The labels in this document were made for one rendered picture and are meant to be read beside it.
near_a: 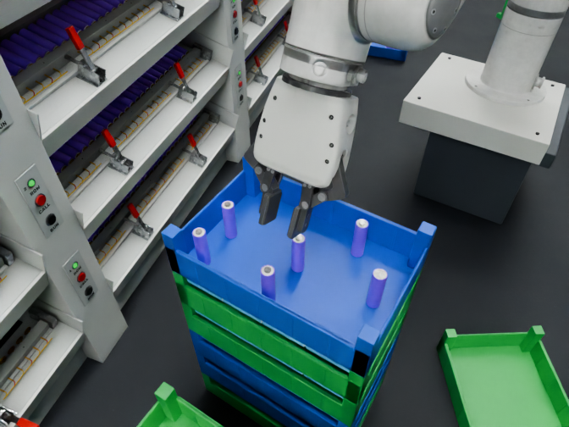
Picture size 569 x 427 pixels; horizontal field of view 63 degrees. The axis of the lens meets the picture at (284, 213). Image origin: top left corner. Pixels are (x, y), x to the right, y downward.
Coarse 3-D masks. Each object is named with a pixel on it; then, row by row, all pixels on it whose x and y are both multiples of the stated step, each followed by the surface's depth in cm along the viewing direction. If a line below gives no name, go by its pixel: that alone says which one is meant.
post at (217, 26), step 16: (224, 0) 109; (240, 0) 117; (208, 16) 113; (224, 16) 111; (240, 16) 119; (208, 32) 116; (224, 32) 114; (240, 32) 122; (240, 48) 124; (224, 96) 128; (240, 112) 135; (240, 128) 138; (240, 144) 142
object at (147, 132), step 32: (192, 32) 117; (160, 64) 110; (192, 64) 117; (224, 64) 120; (128, 96) 101; (160, 96) 107; (192, 96) 106; (96, 128) 93; (128, 128) 98; (160, 128) 101; (64, 160) 86; (96, 160) 91; (128, 160) 90; (96, 192) 86; (128, 192) 94; (96, 224) 85
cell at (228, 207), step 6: (222, 204) 65; (228, 204) 65; (234, 204) 65; (222, 210) 65; (228, 210) 65; (234, 210) 66; (228, 216) 66; (234, 216) 66; (228, 222) 66; (234, 222) 67; (228, 228) 67; (234, 228) 68; (228, 234) 68; (234, 234) 69
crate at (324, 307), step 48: (240, 192) 74; (288, 192) 72; (192, 240) 67; (240, 240) 69; (288, 240) 69; (336, 240) 69; (384, 240) 67; (432, 240) 62; (240, 288) 57; (288, 288) 63; (336, 288) 63; (384, 288) 63; (336, 336) 52; (384, 336) 56
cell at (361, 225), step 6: (360, 222) 63; (366, 222) 63; (360, 228) 62; (366, 228) 62; (354, 234) 64; (360, 234) 63; (366, 234) 63; (354, 240) 65; (360, 240) 64; (354, 246) 65; (360, 246) 65; (354, 252) 66; (360, 252) 66
